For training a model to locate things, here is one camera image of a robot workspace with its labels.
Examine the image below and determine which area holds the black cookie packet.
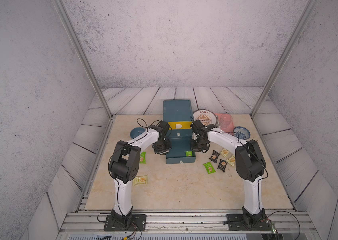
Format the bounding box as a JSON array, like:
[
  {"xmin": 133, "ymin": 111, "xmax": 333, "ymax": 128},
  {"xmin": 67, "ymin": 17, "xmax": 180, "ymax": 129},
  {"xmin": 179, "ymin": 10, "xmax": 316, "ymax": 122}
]
[
  {"xmin": 209, "ymin": 150, "xmax": 220, "ymax": 163},
  {"xmin": 217, "ymin": 159, "xmax": 228, "ymax": 172}
]

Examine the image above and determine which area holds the green cookie packet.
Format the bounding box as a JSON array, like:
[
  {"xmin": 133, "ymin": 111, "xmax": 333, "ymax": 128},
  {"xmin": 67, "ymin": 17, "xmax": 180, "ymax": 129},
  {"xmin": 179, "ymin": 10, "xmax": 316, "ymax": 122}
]
[
  {"xmin": 185, "ymin": 151, "xmax": 193, "ymax": 157},
  {"xmin": 140, "ymin": 152, "xmax": 146, "ymax": 164},
  {"xmin": 203, "ymin": 162, "xmax": 216, "ymax": 175}
]

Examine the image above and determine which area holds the yellow top drawer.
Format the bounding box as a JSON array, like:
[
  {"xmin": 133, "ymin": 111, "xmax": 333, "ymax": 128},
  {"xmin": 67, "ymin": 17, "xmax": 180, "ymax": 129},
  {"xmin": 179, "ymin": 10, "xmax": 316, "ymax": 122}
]
[{"xmin": 168, "ymin": 121, "xmax": 192, "ymax": 130}]

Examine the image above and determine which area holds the pale yellow cookie packet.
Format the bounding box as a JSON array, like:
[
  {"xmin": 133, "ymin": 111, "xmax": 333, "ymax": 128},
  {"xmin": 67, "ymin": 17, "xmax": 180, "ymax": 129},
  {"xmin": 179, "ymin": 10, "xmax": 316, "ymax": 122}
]
[
  {"xmin": 226, "ymin": 155, "xmax": 236, "ymax": 167},
  {"xmin": 220, "ymin": 149, "xmax": 231, "ymax": 159},
  {"xmin": 133, "ymin": 175, "xmax": 148, "ymax": 186}
]

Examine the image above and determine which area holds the teal drawer cabinet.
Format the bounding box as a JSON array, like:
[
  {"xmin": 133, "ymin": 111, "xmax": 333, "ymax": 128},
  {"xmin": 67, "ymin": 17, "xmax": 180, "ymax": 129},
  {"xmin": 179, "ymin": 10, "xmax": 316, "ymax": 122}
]
[{"xmin": 162, "ymin": 99, "xmax": 194, "ymax": 140}]

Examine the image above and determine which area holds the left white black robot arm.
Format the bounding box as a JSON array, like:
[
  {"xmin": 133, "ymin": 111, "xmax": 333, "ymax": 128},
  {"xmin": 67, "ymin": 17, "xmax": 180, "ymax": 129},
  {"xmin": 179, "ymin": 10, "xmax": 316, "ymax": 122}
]
[{"xmin": 108, "ymin": 121, "xmax": 171, "ymax": 229}]

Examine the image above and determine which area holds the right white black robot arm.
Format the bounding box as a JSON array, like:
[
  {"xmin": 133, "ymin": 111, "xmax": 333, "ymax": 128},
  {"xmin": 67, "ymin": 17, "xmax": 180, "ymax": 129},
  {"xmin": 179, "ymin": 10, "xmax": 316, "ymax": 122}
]
[{"xmin": 190, "ymin": 120, "xmax": 268, "ymax": 229}]

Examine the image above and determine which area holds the white plate orange sunburst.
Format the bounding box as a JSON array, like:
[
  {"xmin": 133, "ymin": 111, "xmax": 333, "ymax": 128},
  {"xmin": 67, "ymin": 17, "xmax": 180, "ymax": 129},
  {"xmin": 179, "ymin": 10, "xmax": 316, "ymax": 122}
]
[{"xmin": 193, "ymin": 110, "xmax": 218, "ymax": 126}]

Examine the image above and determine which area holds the blue ceramic dish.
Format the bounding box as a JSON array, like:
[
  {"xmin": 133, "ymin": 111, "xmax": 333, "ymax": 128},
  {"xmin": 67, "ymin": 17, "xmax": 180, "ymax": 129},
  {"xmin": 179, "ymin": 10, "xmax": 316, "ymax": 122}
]
[{"xmin": 130, "ymin": 127, "xmax": 146, "ymax": 139}]

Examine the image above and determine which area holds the pink plastic tray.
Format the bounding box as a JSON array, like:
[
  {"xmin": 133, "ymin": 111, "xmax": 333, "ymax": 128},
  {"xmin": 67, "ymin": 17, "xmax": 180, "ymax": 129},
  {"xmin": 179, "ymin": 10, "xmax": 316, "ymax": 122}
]
[{"xmin": 216, "ymin": 114, "xmax": 235, "ymax": 136}]

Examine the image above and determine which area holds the clear glass cup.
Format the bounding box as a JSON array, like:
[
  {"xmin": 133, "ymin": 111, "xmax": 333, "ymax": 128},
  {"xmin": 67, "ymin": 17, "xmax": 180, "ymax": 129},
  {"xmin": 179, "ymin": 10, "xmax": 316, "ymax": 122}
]
[{"xmin": 219, "ymin": 114, "xmax": 232, "ymax": 129}]

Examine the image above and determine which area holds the blue white patterned bowl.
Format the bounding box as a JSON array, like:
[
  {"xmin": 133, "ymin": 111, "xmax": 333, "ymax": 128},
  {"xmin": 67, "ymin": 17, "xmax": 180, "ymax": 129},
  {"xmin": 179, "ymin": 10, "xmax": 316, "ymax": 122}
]
[{"xmin": 233, "ymin": 126, "xmax": 251, "ymax": 140}]

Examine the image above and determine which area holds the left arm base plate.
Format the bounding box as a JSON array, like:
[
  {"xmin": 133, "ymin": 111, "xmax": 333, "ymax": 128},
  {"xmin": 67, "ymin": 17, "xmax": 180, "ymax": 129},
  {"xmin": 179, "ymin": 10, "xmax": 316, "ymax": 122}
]
[{"xmin": 104, "ymin": 213, "xmax": 147, "ymax": 232}]

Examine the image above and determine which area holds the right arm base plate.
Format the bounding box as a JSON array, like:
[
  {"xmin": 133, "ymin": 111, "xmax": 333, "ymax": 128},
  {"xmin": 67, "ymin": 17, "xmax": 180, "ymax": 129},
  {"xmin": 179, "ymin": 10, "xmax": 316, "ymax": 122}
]
[{"xmin": 222, "ymin": 214, "xmax": 272, "ymax": 231}]

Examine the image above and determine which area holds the aluminium mounting rail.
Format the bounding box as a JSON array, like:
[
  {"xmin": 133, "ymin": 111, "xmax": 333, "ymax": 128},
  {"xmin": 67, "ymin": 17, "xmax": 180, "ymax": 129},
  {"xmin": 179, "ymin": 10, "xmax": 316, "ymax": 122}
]
[{"xmin": 58, "ymin": 210, "xmax": 320, "ymax": 240}]

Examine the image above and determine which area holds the left aluminium frame post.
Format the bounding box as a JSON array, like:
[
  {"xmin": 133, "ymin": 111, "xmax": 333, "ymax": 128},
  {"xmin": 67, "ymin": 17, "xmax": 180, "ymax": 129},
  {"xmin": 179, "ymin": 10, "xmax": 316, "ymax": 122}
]
[{"xmin": 52, "ymin": 0, "xmax": 113, "ymax": 119}]

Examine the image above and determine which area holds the aluminium frame post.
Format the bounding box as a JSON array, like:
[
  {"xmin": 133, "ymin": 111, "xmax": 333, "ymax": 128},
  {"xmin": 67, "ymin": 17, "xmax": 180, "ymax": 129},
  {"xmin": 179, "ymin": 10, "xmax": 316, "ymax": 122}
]
[
  {"xmin": 250, "ymin": 0, "xmax": 318, "ymax": 119},
  {"xmin": 52, "ymin": 0, "xmax": 113, "ymax": 119}
]

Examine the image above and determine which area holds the right aluminium frame post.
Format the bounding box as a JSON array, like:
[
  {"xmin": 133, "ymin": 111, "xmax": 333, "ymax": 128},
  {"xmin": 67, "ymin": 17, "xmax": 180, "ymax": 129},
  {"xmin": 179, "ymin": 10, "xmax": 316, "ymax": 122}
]
[{"xmin": 250, "ymin": 0, "xmax": 318, "ymax": 119}]

